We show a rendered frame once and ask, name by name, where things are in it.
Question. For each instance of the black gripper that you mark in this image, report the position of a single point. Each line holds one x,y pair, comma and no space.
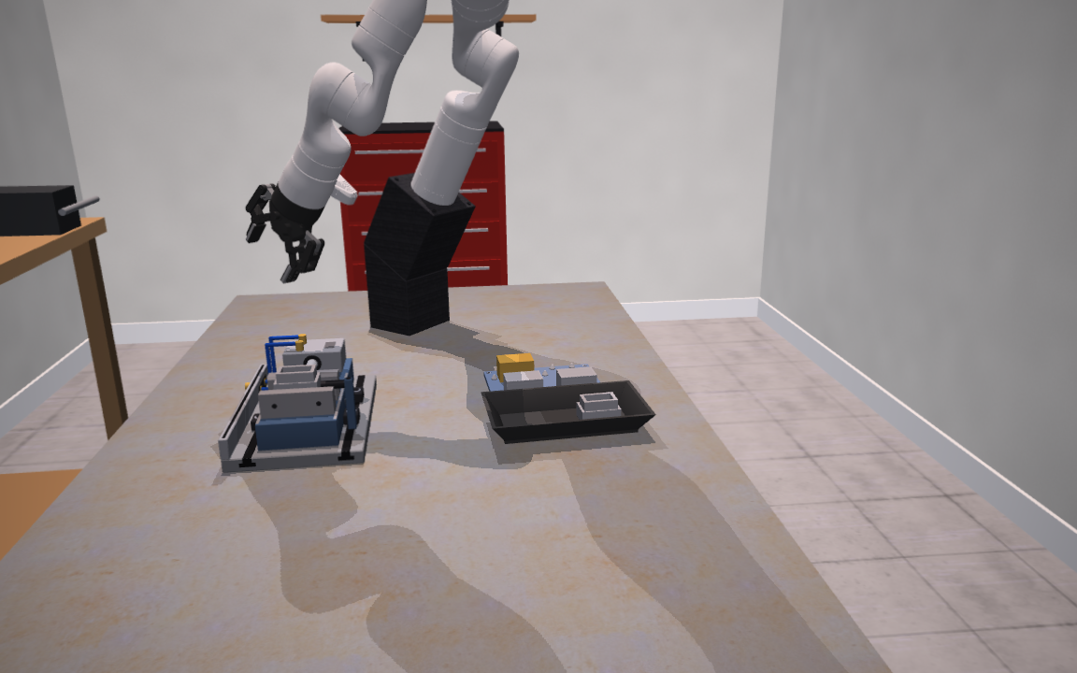
291,222

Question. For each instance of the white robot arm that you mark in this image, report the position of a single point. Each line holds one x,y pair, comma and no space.
387,30

